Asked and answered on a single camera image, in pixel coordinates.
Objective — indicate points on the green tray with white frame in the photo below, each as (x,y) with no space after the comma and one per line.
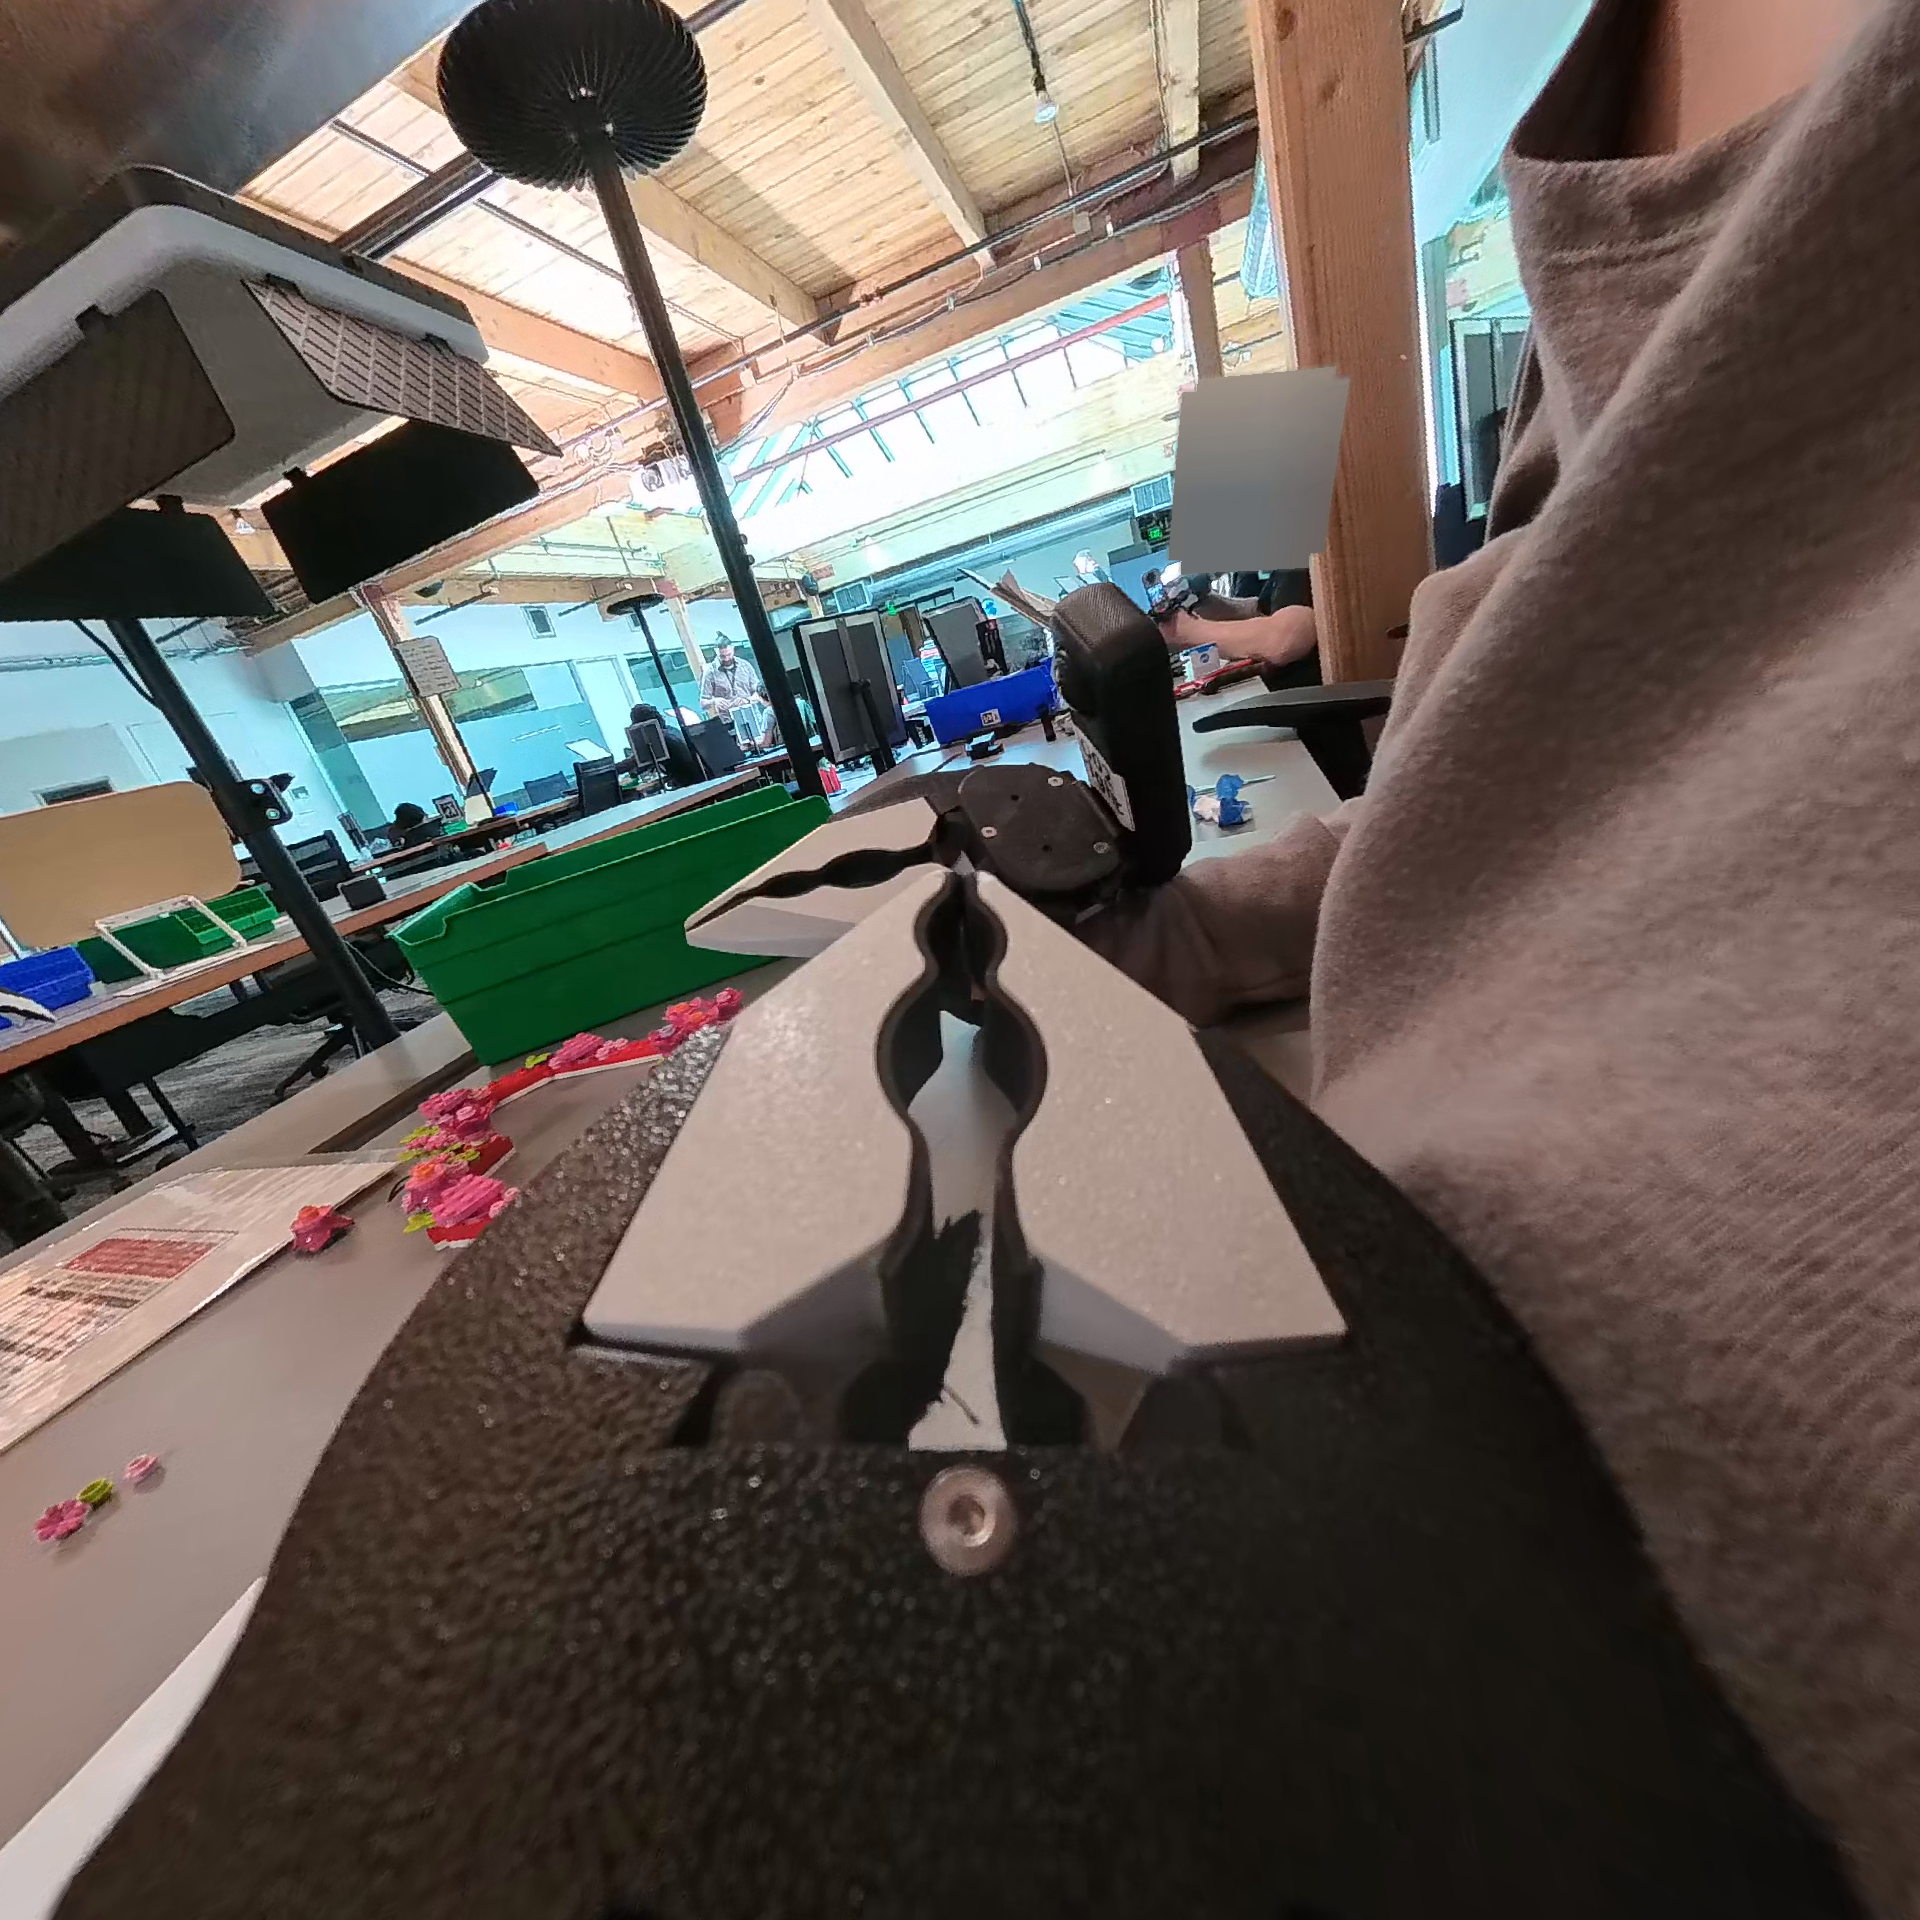
(189,932)

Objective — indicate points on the person's right forearm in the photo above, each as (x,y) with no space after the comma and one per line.
(1245,914)

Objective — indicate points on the black office chair armrest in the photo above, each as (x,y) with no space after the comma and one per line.
(1305,701)

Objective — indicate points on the person's torso in grey sweater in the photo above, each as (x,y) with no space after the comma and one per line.
(1725,749)

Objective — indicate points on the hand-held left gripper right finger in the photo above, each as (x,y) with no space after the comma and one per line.
(1154,1184)

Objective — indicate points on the blue small plastic piece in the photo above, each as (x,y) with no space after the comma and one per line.
(1228,798)

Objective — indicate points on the studio light panel with flaps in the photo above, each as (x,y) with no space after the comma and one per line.
(149,301)

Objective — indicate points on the blue storage bin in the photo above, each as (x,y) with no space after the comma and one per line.
(990,705)
(42,981)

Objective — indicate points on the laminated instruction sheet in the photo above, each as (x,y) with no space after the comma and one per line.
(149,1275)

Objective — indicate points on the wooden support post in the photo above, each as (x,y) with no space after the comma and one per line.
(1336,301)

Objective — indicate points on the red pink brick heart frame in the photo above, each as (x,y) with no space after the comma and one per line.
(465,1199)

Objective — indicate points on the white paper sign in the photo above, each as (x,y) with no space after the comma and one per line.
(428,663)

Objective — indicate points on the black round disc on pole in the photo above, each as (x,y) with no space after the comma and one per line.
(569,75)

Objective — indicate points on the pink flower brick piece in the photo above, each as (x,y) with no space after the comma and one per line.
(319,1229)
(63,1522)

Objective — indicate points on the long grey desk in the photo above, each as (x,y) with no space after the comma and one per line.
(225,975)

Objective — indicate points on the black computer monitor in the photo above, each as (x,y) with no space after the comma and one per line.
(849,691)

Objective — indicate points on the black light stand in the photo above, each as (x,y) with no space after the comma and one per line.
(255,840)

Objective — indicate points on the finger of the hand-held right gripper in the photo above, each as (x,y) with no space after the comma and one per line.
(854,848)
(795,917)

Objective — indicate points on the green plastic storage bin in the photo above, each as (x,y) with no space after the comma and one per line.
(600,930)

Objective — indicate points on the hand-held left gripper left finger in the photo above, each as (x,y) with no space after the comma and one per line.
(737,1169)

